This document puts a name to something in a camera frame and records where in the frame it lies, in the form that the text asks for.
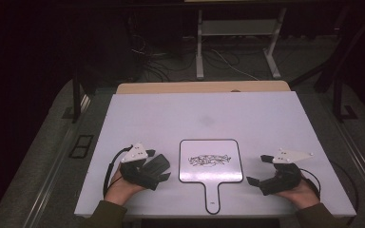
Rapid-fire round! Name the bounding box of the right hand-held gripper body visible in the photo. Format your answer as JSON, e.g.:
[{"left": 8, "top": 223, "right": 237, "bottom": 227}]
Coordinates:
[{"left": 259, "top": 147, "right": 316, "bottom": 197}]

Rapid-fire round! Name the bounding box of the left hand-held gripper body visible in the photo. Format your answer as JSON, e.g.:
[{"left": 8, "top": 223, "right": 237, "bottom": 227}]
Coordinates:
[{"left": 119, "top": 142, "right": 160, "bottom": 192}]

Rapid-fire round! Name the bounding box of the black whiteboard eraser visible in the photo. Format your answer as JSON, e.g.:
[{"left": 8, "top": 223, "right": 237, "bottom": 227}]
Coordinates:
[{"left": 142, "top": 153, "right": 171, "bottom": 179}]

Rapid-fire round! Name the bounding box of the small white whiteboard with handle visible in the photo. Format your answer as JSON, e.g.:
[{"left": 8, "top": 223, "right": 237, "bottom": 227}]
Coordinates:
[{"left": 178, "top": 138, "right": 244, "bottom": 216}]

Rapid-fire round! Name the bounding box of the person's left hand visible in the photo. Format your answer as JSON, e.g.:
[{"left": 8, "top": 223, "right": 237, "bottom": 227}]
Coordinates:
[{"left": 104, "top": 163, "right": 146, "bottom": 207}]

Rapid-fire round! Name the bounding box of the person's right hand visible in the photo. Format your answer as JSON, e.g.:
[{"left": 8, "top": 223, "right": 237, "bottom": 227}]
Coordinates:
[{"left": 274, "top": 178, "right": 321, "bottom": 211}]

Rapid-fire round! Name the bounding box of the light wooden table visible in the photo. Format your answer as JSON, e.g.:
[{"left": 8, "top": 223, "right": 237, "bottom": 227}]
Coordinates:
[{"left": 116, "top": 80, "right": 292, "bottom": 95}]

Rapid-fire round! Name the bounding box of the black metal stand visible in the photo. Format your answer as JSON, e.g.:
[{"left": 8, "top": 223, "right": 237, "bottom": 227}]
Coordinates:
[
  {"left": 71, "top": 65, "right": 91, "bottom": 124},
  {"left": 332, "top": 74, "right": 359, "bottom": 124}
]

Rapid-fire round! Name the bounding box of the white metal stand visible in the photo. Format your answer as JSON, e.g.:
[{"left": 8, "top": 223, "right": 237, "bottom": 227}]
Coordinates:
[{"left": 195, "top": 8, "right": 288, "bottom": 80}]

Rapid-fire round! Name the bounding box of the right hand-held gripper black cable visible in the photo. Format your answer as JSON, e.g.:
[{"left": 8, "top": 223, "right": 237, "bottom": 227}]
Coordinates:
[{"left": 298, "top": 167, "right": 322, "bottom": 200}]

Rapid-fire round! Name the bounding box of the bundle of black floor cables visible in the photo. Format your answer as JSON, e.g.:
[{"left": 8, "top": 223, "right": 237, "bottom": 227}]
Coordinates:
[{"left": 129, "top": 31, "right": 203, "bottom": 84}]

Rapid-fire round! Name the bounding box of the white floor cable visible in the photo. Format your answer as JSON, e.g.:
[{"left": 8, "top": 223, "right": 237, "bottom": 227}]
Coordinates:
[{"left": 208, "top": 47, "right": 260, "bottom": 82}]

